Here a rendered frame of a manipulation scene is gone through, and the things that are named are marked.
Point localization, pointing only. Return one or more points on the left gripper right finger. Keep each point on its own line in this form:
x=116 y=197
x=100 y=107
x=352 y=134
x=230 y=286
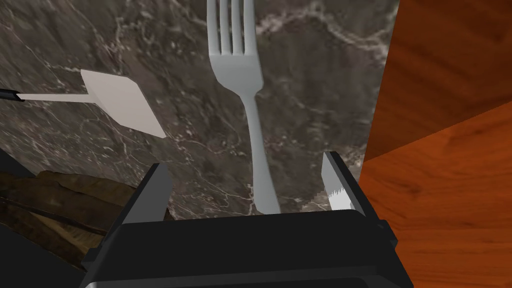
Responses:
x=340 y=182

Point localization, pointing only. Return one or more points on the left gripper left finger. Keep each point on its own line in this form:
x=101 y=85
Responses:
x=148 y=196

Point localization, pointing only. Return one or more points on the grey metal fork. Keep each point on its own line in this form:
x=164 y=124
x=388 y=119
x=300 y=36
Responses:
x=248 y=88

